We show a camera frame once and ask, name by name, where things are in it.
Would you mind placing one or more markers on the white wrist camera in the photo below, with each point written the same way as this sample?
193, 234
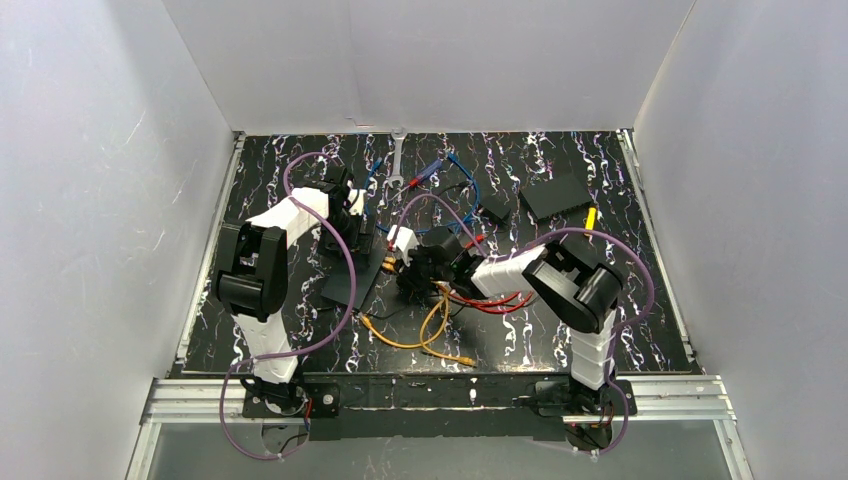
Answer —
357, 201
402, 241

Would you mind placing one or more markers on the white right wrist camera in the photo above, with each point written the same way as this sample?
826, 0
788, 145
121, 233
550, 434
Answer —
402, 241

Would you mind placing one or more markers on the blue handled screwdriver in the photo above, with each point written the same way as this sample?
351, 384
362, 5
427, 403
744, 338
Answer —
423, 175

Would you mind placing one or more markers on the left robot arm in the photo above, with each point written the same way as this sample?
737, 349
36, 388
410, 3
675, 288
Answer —
251, 272

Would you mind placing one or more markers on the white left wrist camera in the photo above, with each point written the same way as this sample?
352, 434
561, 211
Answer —
357, 201

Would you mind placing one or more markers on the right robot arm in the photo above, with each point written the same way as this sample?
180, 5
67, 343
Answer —
579, 288

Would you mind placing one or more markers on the silver wrench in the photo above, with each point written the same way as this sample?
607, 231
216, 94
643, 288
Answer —
395, 179

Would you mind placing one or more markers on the small black power adapter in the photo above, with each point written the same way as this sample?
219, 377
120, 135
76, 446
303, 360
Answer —
496, 210

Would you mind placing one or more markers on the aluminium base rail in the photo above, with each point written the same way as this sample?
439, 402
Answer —
641, 397

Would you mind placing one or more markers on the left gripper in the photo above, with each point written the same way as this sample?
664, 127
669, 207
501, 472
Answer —
346, 246

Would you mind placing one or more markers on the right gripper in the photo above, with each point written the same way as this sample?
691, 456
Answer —
416, 266

